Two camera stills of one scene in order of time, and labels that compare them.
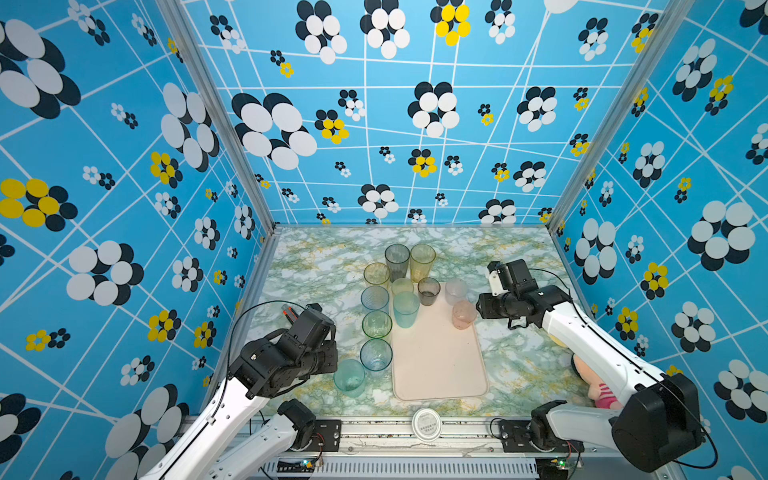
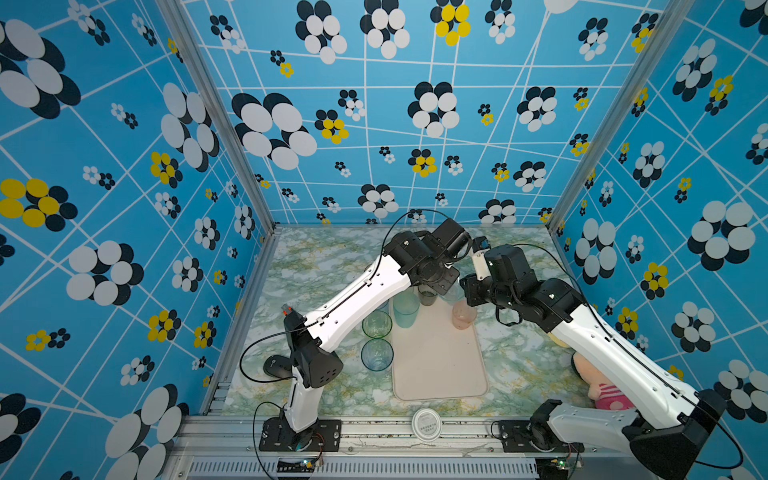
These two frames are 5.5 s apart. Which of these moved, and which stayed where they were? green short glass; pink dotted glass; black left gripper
Moved: black left gripper
Stayed: pink dotted glass; green short glass
